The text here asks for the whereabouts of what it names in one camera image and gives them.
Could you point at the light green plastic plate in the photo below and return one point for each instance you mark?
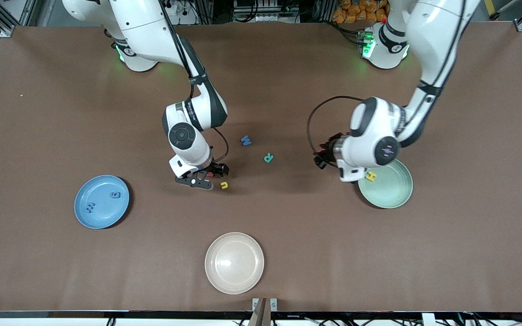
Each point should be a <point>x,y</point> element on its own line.
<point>390,190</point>

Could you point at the yellow foam letter H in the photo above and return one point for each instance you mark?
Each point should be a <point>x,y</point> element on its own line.
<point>371,176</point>

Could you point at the background electronics unit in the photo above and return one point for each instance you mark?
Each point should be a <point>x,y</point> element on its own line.
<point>265,17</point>

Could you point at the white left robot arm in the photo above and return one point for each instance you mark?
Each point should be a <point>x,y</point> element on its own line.
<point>433,36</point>

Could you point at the white power strip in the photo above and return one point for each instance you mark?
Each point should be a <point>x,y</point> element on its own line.
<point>173,7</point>

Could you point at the blue foam letter W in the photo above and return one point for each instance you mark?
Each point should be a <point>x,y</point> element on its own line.
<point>246,140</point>

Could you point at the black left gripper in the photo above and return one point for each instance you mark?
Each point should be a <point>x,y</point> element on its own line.
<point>327,151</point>

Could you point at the blue plastic plate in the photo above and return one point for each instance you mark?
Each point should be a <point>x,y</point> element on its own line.
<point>101,213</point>

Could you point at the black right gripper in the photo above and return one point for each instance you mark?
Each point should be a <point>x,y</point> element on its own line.
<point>216,168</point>

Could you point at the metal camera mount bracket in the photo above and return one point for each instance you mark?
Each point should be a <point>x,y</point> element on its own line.
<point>263,317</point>

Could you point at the dark blue three-pronged foam letter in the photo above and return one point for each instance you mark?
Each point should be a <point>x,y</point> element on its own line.
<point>89,208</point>

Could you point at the beige plastic plate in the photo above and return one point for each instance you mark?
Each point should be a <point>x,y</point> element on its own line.
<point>234,262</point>

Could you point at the teal foam letter R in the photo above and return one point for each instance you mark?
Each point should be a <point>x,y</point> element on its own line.
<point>268,158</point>

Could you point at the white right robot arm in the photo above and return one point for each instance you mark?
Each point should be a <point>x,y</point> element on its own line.
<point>143,27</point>

